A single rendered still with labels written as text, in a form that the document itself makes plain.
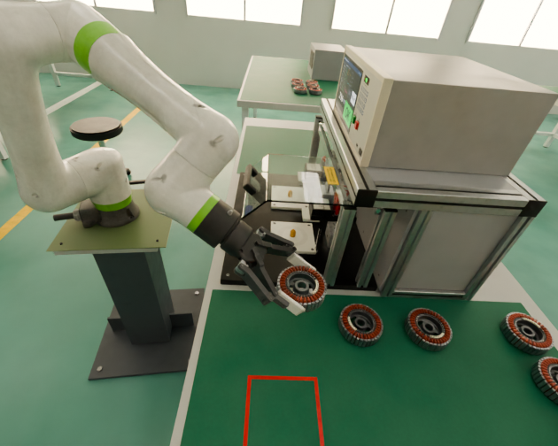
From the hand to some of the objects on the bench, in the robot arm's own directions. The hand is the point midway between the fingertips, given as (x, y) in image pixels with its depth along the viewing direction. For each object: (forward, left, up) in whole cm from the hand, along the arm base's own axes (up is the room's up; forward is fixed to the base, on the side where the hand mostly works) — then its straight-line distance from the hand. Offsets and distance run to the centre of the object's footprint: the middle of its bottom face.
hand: (300, 286), depth 67 cm
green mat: (+17, -26, -18) cm, 35 cm away
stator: (+34, -11, -17) cm, 40 cm away
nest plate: (+12, +32, -15) cm, 37 cm away
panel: (+40, +35, -15) cm, 55 cm away
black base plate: (+17, +42, -17) cm, 49 cm away
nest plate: (+20, +54, -15) cm, 60 cm away
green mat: (+59, +96, -17) cm, 114 cm away
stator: (+17, -5, -17) cm, 25 cm away
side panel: (+43, -1, -18) cm, 47 cm away
